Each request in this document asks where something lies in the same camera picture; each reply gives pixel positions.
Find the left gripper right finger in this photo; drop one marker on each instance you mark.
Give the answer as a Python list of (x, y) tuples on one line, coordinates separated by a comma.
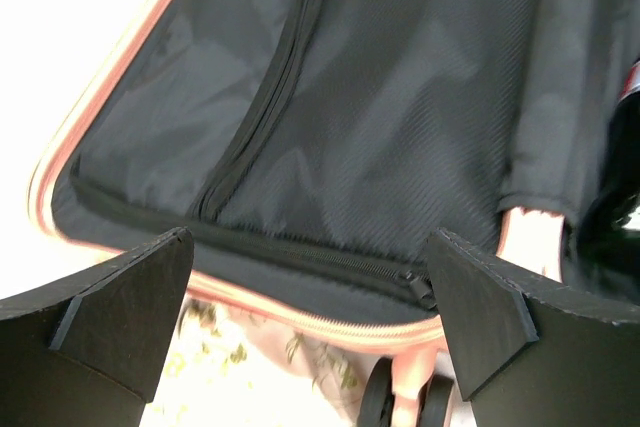
[(528, 351)]

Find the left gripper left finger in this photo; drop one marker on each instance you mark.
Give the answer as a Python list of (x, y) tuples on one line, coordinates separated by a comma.
[(89, 349)]

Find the cola bottle red cap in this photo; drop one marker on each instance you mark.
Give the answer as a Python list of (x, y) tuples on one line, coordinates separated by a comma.
[(608, 243)]

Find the pink hardshell suitcase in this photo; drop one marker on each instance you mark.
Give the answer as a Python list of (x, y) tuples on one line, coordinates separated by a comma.
[(312, 147)]

